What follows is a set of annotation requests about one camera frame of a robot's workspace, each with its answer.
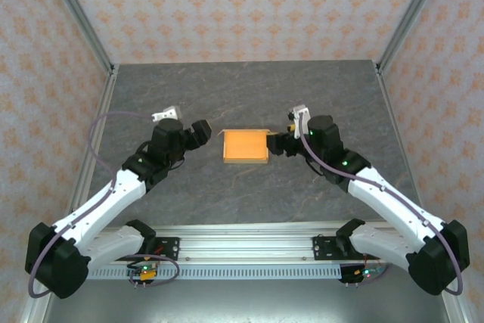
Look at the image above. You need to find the shiny metal sheet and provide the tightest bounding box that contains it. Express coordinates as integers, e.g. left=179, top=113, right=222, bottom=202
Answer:
left=40, top=277, right=451, bottom=323

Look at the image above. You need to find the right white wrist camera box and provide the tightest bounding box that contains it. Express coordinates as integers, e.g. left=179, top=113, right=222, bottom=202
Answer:
left=287, top=104, right=312, bottom=140

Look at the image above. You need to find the small circuit board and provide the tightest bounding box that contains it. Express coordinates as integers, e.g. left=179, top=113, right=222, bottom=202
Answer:
left=130, top=262, right=158, bottom=282
left=355, top=265, right=385, bottom=279

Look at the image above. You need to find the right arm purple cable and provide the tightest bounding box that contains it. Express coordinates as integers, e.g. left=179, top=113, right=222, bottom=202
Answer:
left=298, top=113, right=464, bottom=297

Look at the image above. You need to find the left small circuit board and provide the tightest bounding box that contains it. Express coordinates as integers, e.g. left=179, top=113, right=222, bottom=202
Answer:
left=130, top=262, right=158, bottom=282

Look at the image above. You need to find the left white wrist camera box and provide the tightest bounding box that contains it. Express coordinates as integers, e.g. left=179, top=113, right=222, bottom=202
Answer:
left=150, top=107, right=182, bottom=123

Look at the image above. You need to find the grey slotted cable duct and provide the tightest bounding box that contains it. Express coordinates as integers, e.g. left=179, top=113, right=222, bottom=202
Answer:
left=85, top=265, right=383, bottom=281

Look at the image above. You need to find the right small circuit board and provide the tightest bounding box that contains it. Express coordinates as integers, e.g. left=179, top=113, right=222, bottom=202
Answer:
left=355, top=265, right=385, bottom=279

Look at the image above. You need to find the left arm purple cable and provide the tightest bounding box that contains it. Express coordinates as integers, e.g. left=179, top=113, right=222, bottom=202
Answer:
left=29, top=110, right=181, bottom=299

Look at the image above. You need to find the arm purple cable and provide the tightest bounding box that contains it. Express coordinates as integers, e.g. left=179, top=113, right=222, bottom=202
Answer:
left=29, top=110, right=181, bottom=299
left=298, top=113, right=464, bottom=297

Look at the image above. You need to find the aluminium table side rail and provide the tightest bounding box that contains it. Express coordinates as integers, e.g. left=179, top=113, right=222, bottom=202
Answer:
left=374, top=61, right=433, bottom=233
left=58, top=64, right=120, bottom=234

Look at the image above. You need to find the brown paper box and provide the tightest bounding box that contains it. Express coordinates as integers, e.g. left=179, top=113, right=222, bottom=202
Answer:
left=216, top=128, right=271, bottom=165

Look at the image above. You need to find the aluminium corner post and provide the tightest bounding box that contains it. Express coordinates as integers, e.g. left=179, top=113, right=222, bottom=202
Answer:
left=39, top=0, right=116, bottom=75
left=375, top=0, right=451, bottom=75

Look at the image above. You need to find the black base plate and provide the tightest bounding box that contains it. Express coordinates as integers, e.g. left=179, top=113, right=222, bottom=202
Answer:
left=312, top=235, right=383, bottom=262
left=124, top=236, right=181, bottom=262

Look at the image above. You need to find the aluminium mounting beam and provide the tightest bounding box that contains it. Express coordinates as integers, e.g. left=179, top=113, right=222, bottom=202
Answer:
left=90, top=223, right=420, bottom=264

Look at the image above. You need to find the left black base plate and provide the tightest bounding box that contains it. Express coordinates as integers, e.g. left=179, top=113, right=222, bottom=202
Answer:
left=124, top=236, right=181, bottom=262

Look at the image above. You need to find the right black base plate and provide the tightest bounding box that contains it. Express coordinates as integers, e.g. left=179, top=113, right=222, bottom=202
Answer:
left=312, top=235, right=383, bottom=262

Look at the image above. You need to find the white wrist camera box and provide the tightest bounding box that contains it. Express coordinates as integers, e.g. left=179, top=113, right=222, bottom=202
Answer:
left=150, top=107, right=182, bottom=123
left=287, top=104, right=312, bottom=140

